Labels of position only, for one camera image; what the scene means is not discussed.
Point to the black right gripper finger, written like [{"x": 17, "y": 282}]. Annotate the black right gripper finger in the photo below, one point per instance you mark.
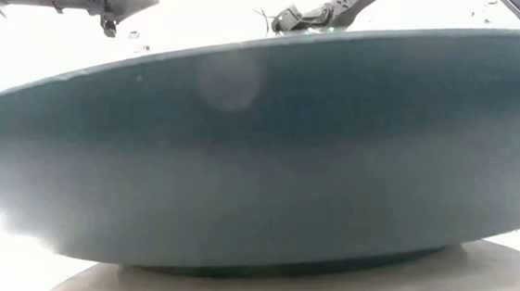
[{"x": 285, "y": 20}]

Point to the blue-teal plate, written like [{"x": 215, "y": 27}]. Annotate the blue-teal plate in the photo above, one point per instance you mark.
[{"x": 261, "y": 164}]

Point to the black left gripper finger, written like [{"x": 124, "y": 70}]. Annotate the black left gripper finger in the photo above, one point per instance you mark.
[{"x": 127, "y": 0}]

